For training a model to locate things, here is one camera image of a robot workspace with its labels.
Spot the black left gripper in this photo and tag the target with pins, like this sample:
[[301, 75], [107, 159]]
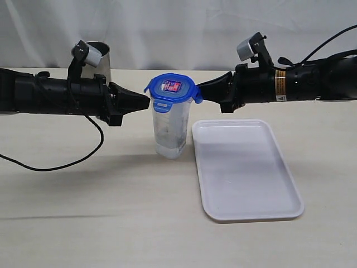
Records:
[[124, 102]]

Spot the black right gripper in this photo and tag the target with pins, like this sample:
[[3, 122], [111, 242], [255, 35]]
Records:
[[245, 86]]

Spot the stainless steel cup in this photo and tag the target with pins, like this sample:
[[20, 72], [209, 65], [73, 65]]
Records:
[[104, 66]]

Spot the blue plastic container lid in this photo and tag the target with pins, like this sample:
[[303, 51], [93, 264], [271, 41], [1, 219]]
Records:
[[170, 88]]

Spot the clear plastic tall container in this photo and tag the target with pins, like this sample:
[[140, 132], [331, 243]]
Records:
[[170, 123]]

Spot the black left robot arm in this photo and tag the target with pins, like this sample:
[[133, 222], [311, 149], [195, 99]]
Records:
[[42, 94]]

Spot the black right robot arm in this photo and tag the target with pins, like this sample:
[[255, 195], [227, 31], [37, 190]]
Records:
[[329, 79]]

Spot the white backdrop curtain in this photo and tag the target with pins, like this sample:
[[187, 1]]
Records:
[[178, 35]]

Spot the white rectangular plastic tray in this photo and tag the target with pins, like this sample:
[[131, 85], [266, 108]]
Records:
[[242, 174]]

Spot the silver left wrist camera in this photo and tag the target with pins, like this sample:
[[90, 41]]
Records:
[[94, 56]]

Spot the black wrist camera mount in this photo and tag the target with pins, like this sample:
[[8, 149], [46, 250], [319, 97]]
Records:
[[79, 53]]

